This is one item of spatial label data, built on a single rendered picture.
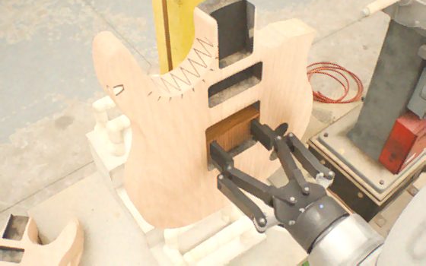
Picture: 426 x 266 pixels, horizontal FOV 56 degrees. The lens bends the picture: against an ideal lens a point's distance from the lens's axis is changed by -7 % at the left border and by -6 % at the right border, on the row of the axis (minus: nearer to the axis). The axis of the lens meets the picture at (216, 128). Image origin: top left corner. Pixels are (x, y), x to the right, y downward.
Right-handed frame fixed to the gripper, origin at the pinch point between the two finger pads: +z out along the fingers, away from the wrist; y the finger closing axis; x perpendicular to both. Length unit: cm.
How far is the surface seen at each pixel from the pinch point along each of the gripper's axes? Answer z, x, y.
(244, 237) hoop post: 4.2, -47.1, 7.3
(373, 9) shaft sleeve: 29, -20, 76
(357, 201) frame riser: 19, -135, 97
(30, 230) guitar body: 34, -43, -37
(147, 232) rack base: 17.3, -42.9, -12.4
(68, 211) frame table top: 40, -52, -27
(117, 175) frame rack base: 33, -38, -11
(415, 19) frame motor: 24, -28, 96
